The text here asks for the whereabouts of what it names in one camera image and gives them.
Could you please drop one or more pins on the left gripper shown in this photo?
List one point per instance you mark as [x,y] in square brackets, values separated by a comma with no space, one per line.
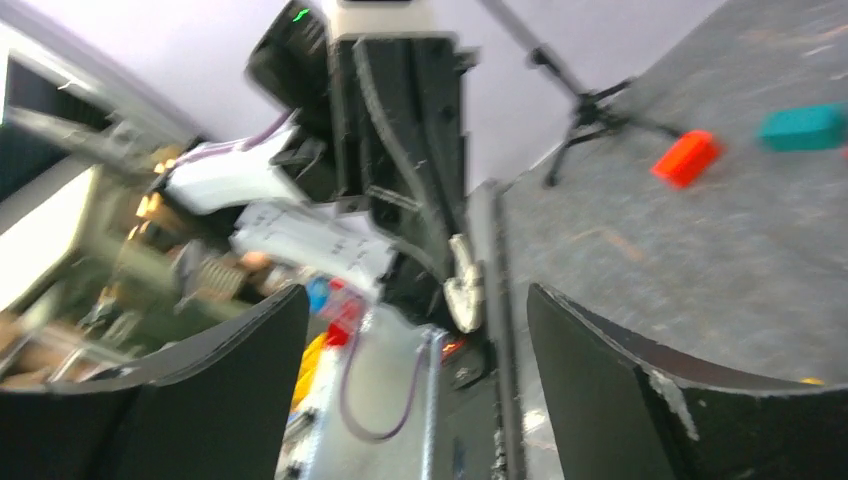
[357,137]

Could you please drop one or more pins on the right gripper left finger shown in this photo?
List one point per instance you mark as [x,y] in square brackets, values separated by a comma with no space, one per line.
[213,406]

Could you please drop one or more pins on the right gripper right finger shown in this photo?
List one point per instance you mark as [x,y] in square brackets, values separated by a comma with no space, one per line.
[623,406]

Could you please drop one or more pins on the white 1 poker chip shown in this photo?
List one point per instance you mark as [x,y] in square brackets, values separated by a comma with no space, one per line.
[464,292]

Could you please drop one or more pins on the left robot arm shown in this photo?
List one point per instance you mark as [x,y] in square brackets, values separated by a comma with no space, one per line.
[232,193]

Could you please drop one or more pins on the clear water bottle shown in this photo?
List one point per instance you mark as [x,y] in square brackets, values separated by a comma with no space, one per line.
[332,300]

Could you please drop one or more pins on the orange block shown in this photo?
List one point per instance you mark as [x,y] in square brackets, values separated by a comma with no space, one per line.
[687,158]

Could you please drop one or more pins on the teal block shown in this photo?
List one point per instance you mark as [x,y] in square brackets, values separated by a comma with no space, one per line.
[810,128]

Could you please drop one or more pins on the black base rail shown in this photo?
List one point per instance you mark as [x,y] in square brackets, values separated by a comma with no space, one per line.
[479,431]

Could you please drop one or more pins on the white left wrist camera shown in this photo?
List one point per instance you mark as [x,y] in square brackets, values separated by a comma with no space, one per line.
[378,17]

